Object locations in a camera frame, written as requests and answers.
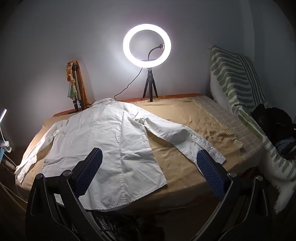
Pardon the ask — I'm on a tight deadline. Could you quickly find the colourful knotted cloth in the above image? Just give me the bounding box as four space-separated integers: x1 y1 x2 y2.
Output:
65 61 80 98

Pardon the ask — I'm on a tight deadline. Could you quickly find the green striped white blanket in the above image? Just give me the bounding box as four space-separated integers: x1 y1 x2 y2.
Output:
209 46 296 215

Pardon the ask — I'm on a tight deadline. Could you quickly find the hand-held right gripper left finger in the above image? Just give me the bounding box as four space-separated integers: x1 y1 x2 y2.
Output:
25 147 109 241

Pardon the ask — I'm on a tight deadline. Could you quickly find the pile of dark clothes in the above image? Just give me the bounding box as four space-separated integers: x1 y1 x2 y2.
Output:
251 103 296 160

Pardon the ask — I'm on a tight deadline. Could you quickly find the small black tripod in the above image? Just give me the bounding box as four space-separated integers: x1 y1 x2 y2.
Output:
142 67 159 103

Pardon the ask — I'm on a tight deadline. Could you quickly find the black gooseneck phone holder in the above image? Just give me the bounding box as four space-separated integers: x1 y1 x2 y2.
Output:
147 44 165 61

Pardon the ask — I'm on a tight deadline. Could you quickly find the checked bed sheet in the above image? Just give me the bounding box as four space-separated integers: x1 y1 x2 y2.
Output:
193 95 266 163

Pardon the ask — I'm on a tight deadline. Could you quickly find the white clamp desk lamp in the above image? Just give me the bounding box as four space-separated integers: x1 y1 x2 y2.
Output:
0 108 12 154

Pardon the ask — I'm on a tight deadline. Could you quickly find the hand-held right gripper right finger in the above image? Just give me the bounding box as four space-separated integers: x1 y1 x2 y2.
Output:
196 149 274 241

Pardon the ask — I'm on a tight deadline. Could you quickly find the folded light stand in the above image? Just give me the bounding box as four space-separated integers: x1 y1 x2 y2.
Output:
70 65 85 111

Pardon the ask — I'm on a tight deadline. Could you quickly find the tan blanket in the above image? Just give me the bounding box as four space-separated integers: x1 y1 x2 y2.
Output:
20 97 245 209

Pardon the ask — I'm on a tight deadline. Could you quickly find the black ring light cable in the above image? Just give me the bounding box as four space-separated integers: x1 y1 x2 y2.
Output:
114 67 143 100

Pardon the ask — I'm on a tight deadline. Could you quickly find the white long-sleeved shirt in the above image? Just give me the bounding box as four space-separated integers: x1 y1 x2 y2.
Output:
14 98 226 211

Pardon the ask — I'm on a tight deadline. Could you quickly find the orange cloth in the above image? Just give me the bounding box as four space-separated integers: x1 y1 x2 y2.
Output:
77 61 92 109

